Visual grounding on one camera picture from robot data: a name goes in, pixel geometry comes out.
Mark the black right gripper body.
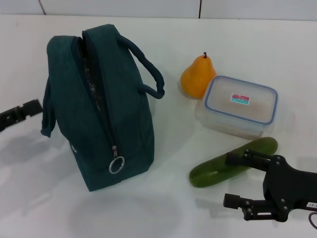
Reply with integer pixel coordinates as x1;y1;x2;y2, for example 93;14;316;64
262;155;317;221

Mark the green cucumber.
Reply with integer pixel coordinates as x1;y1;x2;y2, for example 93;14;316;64
189;136;278;188

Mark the clear container with blue-rimmed lid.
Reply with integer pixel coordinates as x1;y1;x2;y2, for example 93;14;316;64
194;75;278;139

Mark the dark teal insulated lunch bag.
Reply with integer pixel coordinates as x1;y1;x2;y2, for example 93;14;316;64
40;23;166;192

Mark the orange yellow pear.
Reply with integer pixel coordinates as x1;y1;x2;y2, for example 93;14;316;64
180;51;217;100

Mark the grey right gripper cable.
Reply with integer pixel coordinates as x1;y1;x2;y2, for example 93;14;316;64
308;212;317;230

